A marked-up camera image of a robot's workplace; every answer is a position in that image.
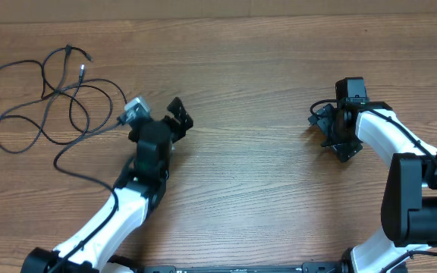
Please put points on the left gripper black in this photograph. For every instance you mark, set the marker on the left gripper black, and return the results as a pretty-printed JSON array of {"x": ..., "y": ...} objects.
[{"x": 180, "y": 114}]

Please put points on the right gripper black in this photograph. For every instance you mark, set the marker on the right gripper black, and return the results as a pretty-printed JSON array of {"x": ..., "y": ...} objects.
[{"x": 346, "y": 149}]

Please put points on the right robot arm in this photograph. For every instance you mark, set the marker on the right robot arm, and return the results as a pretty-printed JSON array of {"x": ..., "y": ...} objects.
[{"x": 409, "y": 205}]

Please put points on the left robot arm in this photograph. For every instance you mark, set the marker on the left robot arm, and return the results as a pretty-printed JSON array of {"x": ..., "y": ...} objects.
[{"x": 136, "y": 193}]

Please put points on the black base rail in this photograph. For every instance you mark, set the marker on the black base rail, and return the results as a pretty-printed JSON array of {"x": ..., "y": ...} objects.
[{"x": 237, "y": 269}]

